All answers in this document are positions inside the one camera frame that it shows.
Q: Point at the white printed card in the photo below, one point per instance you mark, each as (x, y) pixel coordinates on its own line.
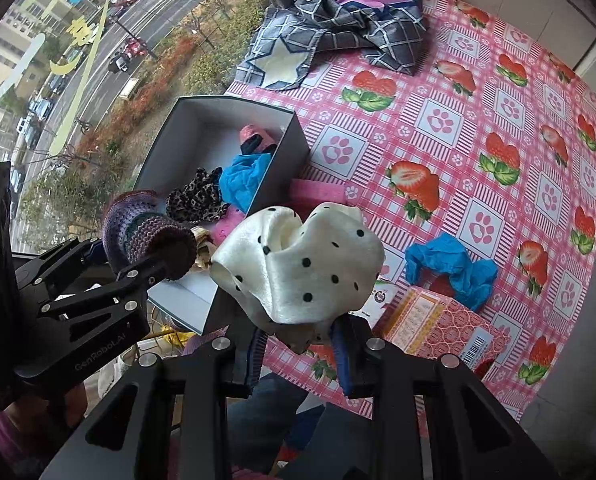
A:
(383, 300)

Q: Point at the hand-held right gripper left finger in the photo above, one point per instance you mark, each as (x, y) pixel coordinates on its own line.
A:
(243, 360)

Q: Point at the person's left forearm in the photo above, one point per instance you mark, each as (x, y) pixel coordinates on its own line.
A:
(0, 435)

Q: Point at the pink patterned carton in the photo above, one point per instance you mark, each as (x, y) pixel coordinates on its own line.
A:
(438, 325)

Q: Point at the purple striped knitted sock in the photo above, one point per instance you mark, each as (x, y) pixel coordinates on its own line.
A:
(143, 230)

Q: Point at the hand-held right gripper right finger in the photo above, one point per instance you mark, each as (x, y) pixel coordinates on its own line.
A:
(343, 360)

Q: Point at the pink strawberry tablecloth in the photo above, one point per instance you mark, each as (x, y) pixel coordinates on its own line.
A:
(478, 125)

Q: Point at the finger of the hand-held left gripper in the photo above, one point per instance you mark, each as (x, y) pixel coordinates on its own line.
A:
(58, 262)
(148, 275)

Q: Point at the pink knitted sock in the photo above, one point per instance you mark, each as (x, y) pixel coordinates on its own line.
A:
(258, 137)

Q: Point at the grey cardboard box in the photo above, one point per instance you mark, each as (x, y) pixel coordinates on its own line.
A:
(203, 125)

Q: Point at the dark plaid cloth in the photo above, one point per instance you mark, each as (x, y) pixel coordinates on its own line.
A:
(338, 25)

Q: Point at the leopard print scrunchie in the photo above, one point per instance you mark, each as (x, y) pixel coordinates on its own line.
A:
(195, 197)

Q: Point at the person's leg in jeans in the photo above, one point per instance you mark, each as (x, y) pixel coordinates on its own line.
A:
(268, 410)

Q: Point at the pink cloth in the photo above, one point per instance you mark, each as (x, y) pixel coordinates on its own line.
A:
(318, 192)

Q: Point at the blue cloth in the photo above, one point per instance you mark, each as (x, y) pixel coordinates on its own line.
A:
(245, 180)
(453, 270)

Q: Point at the white polka dot scrunchie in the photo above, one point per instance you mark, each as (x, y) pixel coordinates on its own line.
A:
(298, 270)

